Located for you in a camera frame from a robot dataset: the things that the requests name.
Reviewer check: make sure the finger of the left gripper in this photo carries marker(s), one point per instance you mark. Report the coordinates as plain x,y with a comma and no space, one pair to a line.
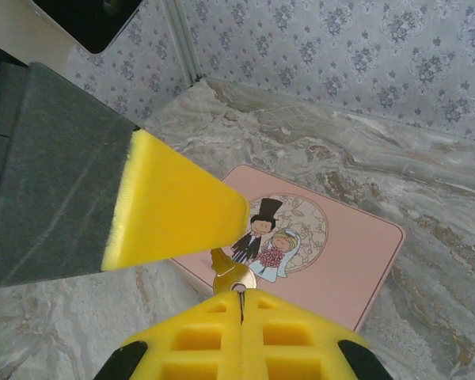
83,190

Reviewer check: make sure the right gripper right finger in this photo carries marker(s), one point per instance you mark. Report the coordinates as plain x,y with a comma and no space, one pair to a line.
301,348

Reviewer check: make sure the aluminium frame corner post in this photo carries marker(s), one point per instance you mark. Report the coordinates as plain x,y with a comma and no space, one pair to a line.
184,39

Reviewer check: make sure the gold key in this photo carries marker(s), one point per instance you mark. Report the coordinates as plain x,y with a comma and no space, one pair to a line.
241,279

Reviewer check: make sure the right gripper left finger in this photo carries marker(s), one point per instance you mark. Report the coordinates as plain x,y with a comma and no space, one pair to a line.
190,348

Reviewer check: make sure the pink wedding cartoon tin box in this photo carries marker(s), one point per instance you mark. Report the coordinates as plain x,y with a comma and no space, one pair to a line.
340,269

